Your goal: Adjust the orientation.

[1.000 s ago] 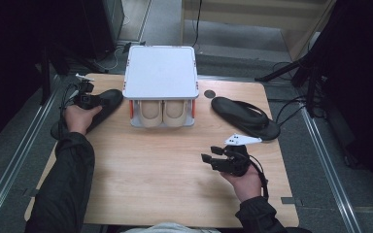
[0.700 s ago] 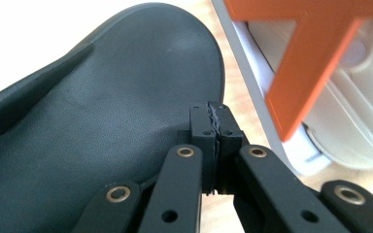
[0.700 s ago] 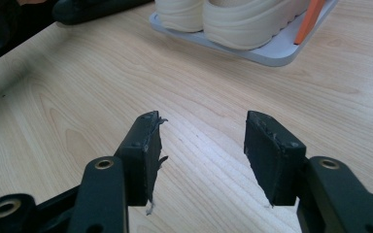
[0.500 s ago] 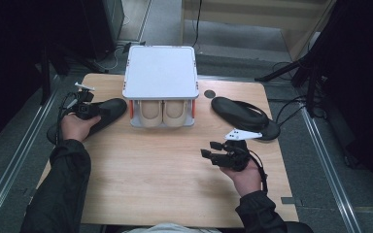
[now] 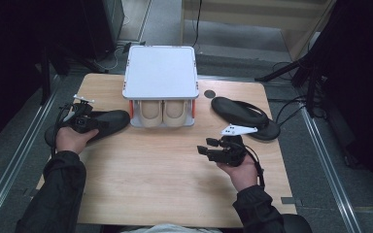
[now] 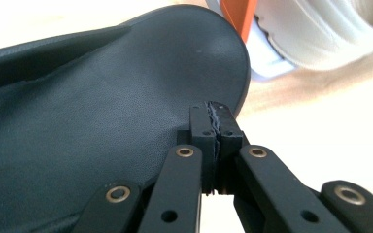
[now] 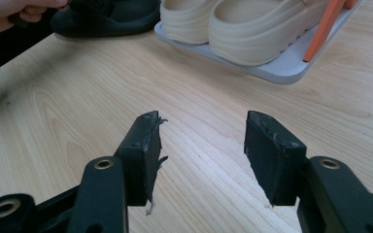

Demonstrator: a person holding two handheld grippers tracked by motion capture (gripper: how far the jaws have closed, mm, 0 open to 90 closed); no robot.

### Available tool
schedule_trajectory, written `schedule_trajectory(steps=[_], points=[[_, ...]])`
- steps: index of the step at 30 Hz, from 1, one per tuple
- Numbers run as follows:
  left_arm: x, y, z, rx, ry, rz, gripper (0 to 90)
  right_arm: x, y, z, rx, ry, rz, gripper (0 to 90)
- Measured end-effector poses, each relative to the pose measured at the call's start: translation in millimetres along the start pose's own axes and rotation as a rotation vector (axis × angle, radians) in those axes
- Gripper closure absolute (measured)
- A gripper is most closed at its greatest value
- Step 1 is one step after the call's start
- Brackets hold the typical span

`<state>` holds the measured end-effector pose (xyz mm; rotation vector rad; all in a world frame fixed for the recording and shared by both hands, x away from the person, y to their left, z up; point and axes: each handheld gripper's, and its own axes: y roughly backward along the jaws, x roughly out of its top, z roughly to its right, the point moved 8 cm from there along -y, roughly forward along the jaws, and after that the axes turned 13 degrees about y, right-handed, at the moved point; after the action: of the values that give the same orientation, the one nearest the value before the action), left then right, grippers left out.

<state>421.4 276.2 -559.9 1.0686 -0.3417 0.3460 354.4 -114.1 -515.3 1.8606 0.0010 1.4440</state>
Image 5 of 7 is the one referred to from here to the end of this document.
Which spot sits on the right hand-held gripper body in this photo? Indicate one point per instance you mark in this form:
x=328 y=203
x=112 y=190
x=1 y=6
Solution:
x=230 y=152

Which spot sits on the person's right hand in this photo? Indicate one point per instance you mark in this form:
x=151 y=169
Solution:
x=243 y=174

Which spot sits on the black round table grommet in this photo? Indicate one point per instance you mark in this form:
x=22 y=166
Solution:
x=210 y=94

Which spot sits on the wooden step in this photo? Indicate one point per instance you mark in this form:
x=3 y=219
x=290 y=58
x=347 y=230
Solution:
x=239 y=16

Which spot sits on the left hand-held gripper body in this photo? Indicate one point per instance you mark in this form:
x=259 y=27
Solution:
x=81 y=118

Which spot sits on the person's light grey clothing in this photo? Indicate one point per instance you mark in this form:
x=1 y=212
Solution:
x=171 y=228

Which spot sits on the metal floor rail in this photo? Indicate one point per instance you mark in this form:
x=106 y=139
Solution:
x=330 y=168
x=22 y=139

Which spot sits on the white shoe rack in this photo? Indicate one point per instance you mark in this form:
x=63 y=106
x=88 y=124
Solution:
x=160 y=71

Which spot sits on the black flip-flop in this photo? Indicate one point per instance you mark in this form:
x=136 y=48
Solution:
x=113 y=121
x=239 y=113

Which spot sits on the black curtain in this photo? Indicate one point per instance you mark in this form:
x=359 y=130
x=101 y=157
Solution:
x=13 y=64
x=362 y=81

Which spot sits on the black metal stand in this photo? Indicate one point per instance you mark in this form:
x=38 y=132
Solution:
x=45 y=74

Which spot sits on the cream clog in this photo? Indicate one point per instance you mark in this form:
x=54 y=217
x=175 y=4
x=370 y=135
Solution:
x=175 y=112
x=150 y=113

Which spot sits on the black tripod stand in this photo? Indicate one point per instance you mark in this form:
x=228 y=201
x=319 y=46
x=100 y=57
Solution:
x=311 y=84

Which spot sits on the person's left hand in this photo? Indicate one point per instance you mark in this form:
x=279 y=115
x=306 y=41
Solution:
x=73 y=140

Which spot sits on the black tape strip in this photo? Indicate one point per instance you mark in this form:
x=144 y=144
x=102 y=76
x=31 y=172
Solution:
x=30 y=193
x=289 y=200

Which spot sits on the dark cabinet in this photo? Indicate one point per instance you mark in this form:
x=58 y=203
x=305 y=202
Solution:
x=103 y=26

